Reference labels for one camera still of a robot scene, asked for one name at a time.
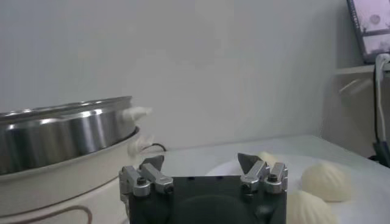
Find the white round plate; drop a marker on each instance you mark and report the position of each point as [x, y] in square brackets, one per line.
[225, 170]

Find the white electric cooking pot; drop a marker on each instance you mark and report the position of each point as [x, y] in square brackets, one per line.
[61, 188]

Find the open dark laptop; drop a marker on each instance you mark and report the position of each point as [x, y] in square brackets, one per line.
[373, 27]

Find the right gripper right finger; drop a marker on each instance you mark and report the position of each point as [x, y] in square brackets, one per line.
[259, 176]

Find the white steamed baozi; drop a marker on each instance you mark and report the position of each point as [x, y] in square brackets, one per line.
[307, 210]
[326, 181]
[269, 158]

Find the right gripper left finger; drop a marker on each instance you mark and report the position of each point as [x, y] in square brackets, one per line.
[158, 179]

